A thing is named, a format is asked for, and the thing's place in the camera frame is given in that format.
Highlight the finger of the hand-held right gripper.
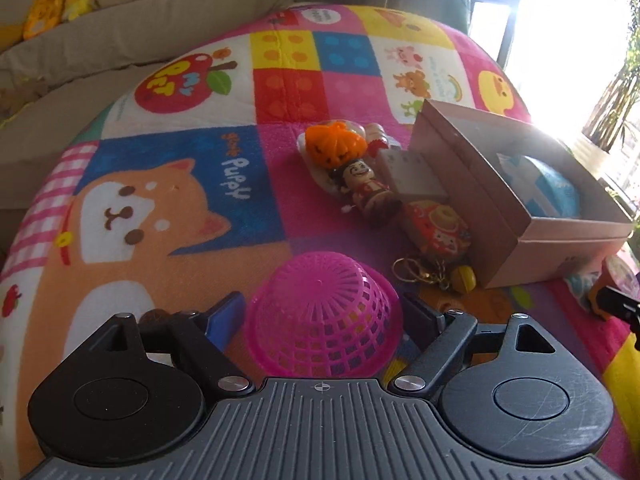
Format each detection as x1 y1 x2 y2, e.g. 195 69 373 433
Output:
597 284 640 334

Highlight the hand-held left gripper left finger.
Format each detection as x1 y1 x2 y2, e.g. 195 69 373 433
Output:
85 291 256 395

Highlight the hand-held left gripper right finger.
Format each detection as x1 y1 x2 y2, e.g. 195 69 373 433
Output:
386 292 563 397

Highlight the pink pig toy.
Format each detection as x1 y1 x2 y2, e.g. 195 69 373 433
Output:
582 256 640 321

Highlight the pink plastic basket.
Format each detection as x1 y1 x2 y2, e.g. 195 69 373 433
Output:
244 251 405 379

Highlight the wooden doll figurine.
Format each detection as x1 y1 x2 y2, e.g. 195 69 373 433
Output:
327 155 404 224

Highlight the cardboard box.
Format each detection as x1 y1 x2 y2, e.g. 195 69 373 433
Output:
409 99 635 290

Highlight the white yogurt bottle red cap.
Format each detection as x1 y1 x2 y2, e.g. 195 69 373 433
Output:
366 122 402 156

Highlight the orange pumpkin toy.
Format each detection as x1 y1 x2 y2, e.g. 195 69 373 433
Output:
305 122 369 170

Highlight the yellow ball bell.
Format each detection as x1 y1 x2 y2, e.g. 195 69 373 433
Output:
450 265 476 294

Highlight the colourful printed play mat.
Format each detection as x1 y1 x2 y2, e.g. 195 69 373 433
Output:
0 4 640 480

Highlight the blue wet wipes pack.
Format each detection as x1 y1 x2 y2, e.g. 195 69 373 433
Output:
497 154 582 220

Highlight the white notepad block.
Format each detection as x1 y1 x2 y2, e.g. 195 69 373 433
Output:
375 146 449 201

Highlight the white planter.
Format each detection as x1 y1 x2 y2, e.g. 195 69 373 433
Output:
570 135 617 181

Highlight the green potted plant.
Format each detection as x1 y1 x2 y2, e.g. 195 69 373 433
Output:
582 25 640 154

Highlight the yellow cushion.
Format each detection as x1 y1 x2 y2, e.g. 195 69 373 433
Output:
0 22 26 52

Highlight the orange yellow plush toy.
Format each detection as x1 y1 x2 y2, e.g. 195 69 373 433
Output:
22 0 67 41

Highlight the gold key ring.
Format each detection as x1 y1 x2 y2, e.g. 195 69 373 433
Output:
391 257 451 291

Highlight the red cartoon pouch keychain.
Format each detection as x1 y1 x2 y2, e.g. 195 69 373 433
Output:
400 200 474 266

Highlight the window frame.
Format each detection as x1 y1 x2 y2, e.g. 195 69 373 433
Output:
470 0 526 72

